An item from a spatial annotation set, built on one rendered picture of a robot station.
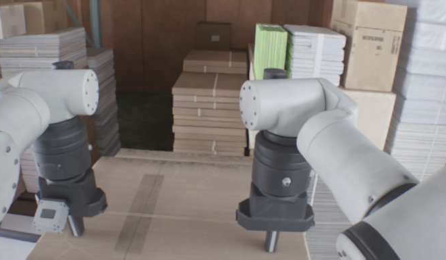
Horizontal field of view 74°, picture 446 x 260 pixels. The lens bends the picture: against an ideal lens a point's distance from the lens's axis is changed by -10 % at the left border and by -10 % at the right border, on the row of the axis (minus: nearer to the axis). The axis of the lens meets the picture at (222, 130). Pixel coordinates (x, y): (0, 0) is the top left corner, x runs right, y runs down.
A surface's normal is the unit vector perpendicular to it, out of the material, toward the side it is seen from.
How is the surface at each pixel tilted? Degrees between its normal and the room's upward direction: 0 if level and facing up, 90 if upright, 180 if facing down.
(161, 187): 0
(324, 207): 90
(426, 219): 30
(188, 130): 90
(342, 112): 9
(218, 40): 90
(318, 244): 90
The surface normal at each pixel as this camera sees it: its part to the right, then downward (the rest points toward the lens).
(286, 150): -0.10, -0.37
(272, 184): -0.44, 0.34
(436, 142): -0.05, 0.40
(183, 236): 0.04, -0.91
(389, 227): -0.44, -0.81
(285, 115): 0.31, 0.40
